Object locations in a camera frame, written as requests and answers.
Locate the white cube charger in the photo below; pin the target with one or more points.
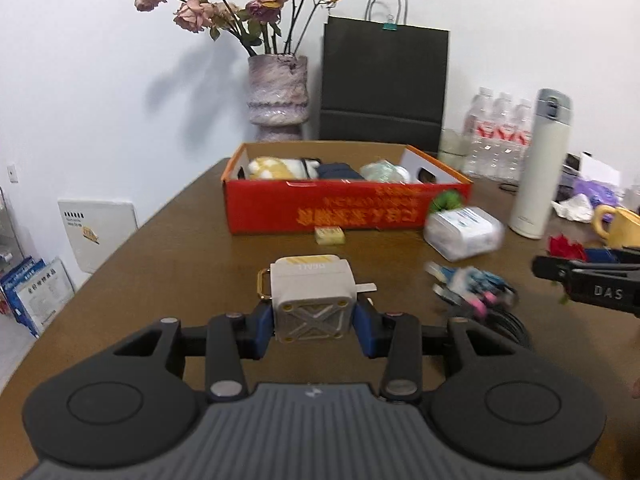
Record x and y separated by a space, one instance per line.
310 285

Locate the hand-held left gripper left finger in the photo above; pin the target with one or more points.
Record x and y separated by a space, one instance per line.
262 332

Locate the red rose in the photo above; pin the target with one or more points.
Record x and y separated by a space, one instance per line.
565 247

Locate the white wall socket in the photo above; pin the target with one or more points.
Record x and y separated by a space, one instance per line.
13 172

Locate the white tissue pack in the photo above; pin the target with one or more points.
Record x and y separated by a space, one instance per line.
462 232

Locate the crumpled white tissue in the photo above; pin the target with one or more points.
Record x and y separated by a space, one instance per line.
572 207

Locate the white thermos flask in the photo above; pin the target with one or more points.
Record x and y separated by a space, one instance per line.
537 170

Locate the black paper bag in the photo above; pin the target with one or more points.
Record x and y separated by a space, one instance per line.
382 75

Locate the red cardboard box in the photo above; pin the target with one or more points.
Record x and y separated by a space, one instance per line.
280 207

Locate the small yellowish block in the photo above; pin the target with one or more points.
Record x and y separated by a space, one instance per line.
329 236

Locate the yellow mug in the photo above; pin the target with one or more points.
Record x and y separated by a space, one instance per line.
620 227

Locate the stack of printed brochures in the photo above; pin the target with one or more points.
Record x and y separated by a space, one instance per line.
35 295

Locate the pack of water bottles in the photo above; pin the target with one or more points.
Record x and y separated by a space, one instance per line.
495 135

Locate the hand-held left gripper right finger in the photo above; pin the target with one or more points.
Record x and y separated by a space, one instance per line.
363 331

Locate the purple plastic bag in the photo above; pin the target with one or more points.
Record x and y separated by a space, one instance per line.
597 192

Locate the mottled purple ceramic vase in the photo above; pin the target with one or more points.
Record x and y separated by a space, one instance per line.
277 90

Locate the green leafy item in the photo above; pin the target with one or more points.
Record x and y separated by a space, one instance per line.
447 200

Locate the green binder clip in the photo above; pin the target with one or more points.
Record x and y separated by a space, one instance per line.
390 24

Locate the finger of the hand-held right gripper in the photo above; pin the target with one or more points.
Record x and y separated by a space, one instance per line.
607 256
605 292

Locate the white paper box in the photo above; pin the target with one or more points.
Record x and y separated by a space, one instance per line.
595 167

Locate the pale green round item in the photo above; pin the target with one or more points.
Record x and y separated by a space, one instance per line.
382 172

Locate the white wall panel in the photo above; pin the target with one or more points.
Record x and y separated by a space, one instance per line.
100 232

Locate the dark blue item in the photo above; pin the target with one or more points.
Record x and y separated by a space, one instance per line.
340 171

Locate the clear plastic cup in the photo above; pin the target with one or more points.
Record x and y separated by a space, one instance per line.
452 147

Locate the yellow and white plush toy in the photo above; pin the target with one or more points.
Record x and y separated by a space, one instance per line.
275 167

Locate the wooden desktop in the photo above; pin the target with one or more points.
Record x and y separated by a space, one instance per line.
175 260

